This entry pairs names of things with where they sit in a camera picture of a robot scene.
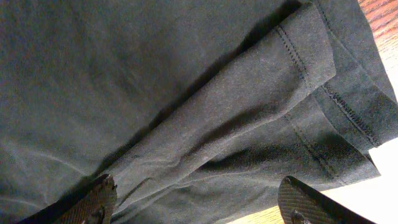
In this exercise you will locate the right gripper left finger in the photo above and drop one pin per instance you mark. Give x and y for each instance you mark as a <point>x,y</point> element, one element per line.
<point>94,203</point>

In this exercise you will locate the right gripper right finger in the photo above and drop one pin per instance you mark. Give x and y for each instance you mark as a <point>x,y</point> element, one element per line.
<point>301,204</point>

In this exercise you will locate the dark green t-shirt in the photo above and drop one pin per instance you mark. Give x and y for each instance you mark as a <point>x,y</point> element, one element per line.
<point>198,109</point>

